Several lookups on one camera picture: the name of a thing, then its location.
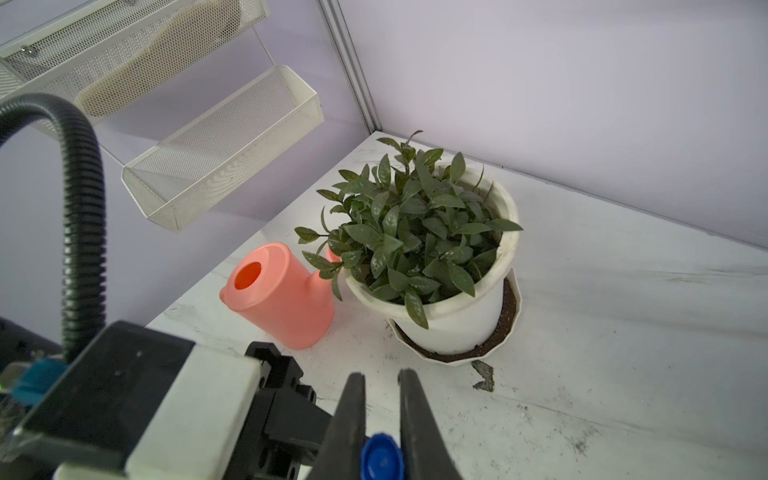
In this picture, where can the pink watering can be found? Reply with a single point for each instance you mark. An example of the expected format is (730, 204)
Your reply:
(273, 290)

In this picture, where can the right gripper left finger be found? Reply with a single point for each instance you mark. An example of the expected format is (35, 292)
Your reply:
(340, 454)

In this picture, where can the beige glove in shelf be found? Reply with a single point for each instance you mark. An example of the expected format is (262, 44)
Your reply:
(188, 36)

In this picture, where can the upper white mesh shelf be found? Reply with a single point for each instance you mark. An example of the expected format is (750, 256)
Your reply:
(68, 53)

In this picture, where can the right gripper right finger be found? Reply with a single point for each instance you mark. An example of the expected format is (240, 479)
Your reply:
(425, 453)

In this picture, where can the lower white mesh shelf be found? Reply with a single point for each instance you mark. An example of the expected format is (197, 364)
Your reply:
(192, 170)

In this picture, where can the white plant saucer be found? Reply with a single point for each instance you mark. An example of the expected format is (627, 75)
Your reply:
(473, 333)

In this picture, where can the potted green plant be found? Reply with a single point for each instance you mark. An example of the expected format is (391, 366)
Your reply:
(422, 236)

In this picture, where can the white mesh shelf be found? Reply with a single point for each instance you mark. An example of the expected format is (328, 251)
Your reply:
(192, 170)
(68, 53)

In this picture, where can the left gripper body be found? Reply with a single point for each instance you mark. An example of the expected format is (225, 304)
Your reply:
(284, 428)

